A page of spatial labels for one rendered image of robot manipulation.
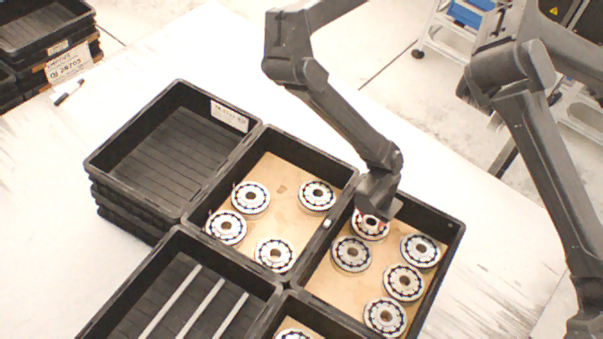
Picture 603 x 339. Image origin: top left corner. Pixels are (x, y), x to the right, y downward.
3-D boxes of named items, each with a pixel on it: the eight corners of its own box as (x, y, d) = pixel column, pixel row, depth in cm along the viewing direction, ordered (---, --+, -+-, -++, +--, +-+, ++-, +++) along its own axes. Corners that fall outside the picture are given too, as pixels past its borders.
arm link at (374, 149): (312, 48, 96) (268, 45, 103) (299, 78, 95) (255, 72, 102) (411, 153, 128) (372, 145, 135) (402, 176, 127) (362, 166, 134)
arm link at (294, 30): (287, 13, 90) (244, 12, 97) (303, 91, 97) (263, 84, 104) (430, -59, 116) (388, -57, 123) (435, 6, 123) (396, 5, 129)
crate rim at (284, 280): (266, 126, 158) (266, 120, 156) (361, 175, 151) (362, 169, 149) (177, 226, 134) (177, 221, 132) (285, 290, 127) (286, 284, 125)
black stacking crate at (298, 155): (263, 149, 165) (266, 122, 156) (353, 196, 158) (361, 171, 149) (179, 247, 142) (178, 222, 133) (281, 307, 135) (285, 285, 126)
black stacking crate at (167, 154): (179, 105, 172) (178, 77, 163) (262, 148, 165) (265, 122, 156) (87, 191, 149) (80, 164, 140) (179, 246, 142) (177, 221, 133)
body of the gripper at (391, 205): (388, 223, 137) (396, 206, 131) (353, 201, 140) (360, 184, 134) (402, 207, 141) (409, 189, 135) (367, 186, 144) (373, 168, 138)
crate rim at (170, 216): (178, 82, 165) (178, 75, 163) (265, 126, 158) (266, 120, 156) (80, 169, 141) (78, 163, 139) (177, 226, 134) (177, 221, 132)
